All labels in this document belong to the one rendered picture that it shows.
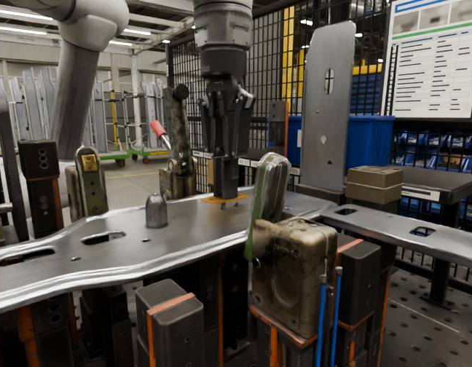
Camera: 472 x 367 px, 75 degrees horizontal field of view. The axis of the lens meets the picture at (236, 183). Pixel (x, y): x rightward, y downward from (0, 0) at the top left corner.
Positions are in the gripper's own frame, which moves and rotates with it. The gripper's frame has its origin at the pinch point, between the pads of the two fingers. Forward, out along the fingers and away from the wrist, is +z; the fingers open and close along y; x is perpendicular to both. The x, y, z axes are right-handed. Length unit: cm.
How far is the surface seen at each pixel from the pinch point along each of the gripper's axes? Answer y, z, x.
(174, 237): 6.1, 5.6, -13.4
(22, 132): -962, 26, 54
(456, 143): -11, 4, 161
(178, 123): -15.1, -9.1, -0.2
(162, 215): 1.5, 3.8, -12.8
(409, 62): 6, -23, 54
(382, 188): 16.5, 2.6, 23.1
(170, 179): -14.0, 2.0, -3.3
